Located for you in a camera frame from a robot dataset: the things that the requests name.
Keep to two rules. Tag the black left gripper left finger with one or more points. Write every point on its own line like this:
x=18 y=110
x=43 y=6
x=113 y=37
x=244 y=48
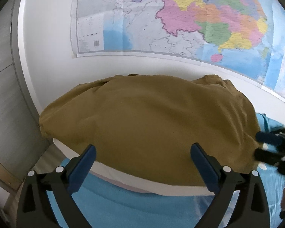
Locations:
x=34 y=208

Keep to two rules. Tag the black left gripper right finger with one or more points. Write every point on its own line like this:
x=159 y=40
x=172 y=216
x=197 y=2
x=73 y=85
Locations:
x=251 y=208

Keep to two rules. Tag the mustard brown shirt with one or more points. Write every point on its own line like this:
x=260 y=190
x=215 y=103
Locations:
x=145 y=125

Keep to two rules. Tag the grey wardrobe panel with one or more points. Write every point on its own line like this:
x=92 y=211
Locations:
x=21 y=143

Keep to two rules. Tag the blue bed sheet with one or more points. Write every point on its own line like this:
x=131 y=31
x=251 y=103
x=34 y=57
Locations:
x=106 y=205

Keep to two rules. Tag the colourful wall map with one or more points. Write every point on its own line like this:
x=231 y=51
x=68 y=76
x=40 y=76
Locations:
x=245 y=36

